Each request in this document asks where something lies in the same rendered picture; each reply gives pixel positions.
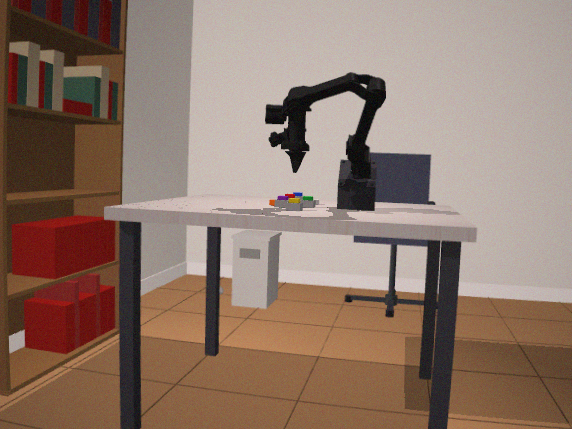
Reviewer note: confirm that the yellow button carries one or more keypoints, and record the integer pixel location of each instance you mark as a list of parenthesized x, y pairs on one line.
[(294, 204)]

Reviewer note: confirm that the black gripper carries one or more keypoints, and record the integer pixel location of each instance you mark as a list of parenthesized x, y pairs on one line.
[(296, 144)]

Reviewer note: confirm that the purple button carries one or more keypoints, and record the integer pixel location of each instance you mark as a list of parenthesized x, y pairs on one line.
[(281, 201)]

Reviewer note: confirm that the green button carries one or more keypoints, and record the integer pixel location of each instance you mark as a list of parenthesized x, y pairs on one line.
[(308, 202)]

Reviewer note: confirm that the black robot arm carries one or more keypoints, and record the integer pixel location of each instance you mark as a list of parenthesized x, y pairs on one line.
[(300, 98)]

